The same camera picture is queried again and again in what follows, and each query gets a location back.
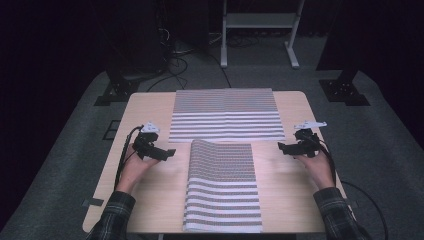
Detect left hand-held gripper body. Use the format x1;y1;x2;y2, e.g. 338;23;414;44
132;121;162;160

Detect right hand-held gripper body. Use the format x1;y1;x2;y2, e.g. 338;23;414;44
293;120;328;159

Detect grey white striped cloth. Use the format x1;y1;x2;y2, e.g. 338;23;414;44
182;139;264;234
168;87;287;144

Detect person's left hand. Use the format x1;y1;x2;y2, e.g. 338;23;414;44
116;142;161;195

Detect person's right hand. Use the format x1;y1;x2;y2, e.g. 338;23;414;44
294;149;336;192

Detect black stand base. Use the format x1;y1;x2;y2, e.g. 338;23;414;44
93;66;142;107
318;68;372;107

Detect grey tape strip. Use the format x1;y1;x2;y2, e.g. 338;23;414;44
81;197;105;208

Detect white metal stand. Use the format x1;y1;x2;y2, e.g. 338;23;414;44
220;0;310;70

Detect right hand-held gripper black cable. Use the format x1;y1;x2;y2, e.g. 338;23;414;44
312;133;338;188

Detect hand-held gripper black cable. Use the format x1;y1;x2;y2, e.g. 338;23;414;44
312;133;338;188
113;125;145;192

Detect left hand-held gripper black cable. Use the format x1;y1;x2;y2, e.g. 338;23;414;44
113;125;145;192

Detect black floor cables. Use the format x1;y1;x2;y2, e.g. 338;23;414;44
145;26;233;93

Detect black cable loop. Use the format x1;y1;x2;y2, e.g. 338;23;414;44
339;180;390;240

